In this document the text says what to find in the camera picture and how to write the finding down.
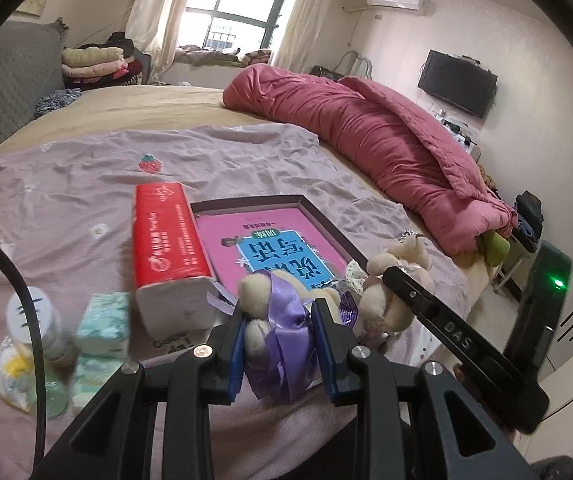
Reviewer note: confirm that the white air conditioner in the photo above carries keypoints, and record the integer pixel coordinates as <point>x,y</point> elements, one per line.
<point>396,1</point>

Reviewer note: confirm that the grey quilted headboard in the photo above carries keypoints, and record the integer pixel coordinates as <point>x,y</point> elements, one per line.
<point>11,70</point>

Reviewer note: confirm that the pink quilt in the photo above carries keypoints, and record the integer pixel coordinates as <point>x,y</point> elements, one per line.
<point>366,135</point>

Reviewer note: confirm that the white jar with lid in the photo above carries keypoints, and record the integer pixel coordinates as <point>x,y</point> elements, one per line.
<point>41,320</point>

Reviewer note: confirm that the green sponge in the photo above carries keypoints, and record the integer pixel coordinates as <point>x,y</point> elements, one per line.
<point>54,397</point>

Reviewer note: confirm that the purple candy packet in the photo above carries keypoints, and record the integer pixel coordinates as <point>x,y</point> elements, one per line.
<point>349,310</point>

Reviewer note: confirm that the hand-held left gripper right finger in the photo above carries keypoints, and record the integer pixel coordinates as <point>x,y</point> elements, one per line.
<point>324,355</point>

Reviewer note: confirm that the window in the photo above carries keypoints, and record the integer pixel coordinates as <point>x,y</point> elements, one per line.
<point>236,0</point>

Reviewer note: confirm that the bed with beige sheet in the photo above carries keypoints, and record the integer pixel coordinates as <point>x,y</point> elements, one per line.
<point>166,105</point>

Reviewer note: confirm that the dark blue garment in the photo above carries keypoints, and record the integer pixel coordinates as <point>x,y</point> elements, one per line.
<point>529,215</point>

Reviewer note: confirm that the small green tissue pack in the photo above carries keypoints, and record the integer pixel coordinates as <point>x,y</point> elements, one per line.
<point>104,325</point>
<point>96,380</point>

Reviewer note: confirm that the black bag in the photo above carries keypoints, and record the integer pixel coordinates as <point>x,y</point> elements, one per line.
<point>326,72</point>

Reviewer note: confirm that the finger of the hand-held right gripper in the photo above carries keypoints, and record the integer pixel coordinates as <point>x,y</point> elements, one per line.
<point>446,330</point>

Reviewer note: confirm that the green cloth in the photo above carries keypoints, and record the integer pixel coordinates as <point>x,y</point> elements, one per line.
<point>495,250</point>

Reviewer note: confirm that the stack of folded clothes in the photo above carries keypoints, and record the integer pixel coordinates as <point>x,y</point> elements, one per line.
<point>91,62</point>

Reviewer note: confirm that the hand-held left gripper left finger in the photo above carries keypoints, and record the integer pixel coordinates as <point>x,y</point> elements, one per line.
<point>236,355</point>

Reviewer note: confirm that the beige teddy bear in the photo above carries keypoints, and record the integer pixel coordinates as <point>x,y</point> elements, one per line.
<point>396,260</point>

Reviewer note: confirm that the blue patterned cloth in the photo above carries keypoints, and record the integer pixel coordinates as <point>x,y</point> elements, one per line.
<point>56,102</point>

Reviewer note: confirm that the cream curtain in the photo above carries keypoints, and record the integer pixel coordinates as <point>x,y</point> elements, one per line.
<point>311,10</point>
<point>166,15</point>

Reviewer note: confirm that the clothes on window sill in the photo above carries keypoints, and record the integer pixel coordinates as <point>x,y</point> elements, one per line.
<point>216,56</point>

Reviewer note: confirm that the red tissue pack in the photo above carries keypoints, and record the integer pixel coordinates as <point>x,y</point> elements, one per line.
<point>166,240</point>

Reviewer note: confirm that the yellow snack packet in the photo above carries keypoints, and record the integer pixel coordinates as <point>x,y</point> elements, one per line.
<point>14,375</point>

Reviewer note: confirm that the black wall television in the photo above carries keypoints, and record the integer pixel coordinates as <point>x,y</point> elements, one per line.
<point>456,82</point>

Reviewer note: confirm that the dark shallow box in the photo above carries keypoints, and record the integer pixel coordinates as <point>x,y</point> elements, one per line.
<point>331,225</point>

